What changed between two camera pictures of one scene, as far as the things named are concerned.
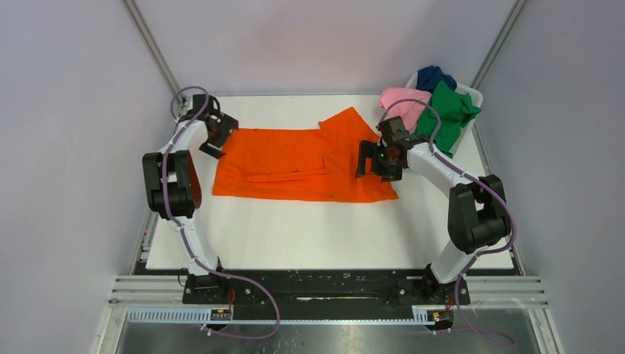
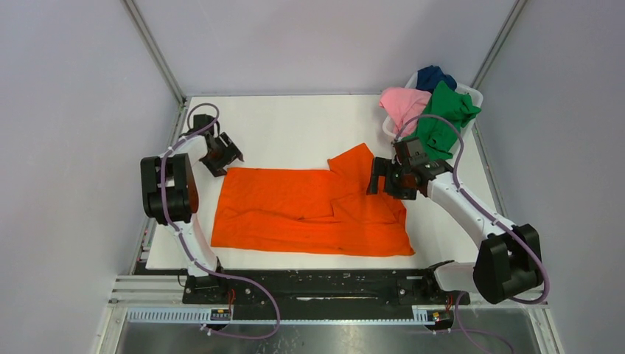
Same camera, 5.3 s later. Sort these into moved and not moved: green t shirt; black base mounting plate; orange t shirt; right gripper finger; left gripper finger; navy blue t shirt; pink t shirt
Moved: orange t shirt; left gripper finger; right gripper finger
Not moved: black base mounting plate; navy blue t shirt; pink t shirt; green t shirt
